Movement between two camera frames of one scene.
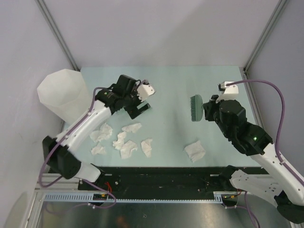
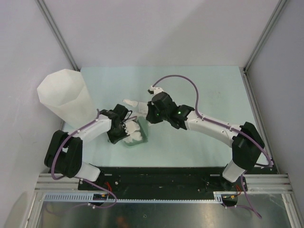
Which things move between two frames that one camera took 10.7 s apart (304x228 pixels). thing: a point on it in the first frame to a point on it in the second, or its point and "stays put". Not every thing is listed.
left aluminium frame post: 59,36 stays put
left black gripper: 132,110 to 113,139
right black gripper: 209,106 to 150,117
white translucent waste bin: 65,93 stays put
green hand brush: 196,108 to 143,127
